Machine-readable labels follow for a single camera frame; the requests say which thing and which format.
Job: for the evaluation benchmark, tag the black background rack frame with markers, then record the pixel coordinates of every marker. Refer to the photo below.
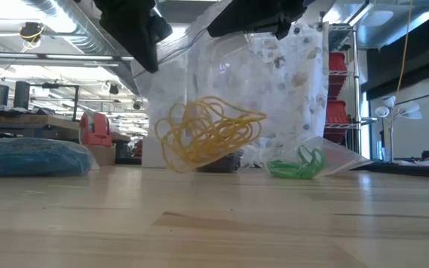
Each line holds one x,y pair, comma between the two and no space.
76,100

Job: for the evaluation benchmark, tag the white floral curtain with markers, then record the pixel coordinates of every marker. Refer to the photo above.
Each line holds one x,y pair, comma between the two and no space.
296,85

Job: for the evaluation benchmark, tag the red tape dispenser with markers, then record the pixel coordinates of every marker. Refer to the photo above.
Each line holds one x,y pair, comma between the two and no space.
95,130

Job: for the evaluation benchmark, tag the brown cardboard block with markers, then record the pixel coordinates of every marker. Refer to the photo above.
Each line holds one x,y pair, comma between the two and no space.
103,156

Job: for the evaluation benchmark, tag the dark grey canister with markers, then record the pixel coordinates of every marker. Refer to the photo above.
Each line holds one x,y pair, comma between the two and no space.
21,95
0,97

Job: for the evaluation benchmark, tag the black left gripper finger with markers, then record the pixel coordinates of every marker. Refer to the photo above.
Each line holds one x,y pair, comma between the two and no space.
142,48

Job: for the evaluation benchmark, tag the green rubber band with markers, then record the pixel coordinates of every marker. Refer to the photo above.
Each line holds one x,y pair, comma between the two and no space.
285,171
313,158

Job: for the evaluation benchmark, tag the red plastic bin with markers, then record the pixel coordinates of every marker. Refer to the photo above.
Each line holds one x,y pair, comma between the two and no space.
337,63
335,111

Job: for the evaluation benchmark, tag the white cardboard box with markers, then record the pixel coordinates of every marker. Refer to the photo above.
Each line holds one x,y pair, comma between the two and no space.
151,152

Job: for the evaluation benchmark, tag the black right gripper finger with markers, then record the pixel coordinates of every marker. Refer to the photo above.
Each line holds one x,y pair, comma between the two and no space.
240,18

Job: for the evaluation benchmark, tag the grey workbench wooden top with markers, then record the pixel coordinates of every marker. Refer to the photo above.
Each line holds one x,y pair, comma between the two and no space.
24,121

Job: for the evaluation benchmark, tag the white multi-head lamp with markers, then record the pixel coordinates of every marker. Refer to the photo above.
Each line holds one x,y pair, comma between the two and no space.
408,109

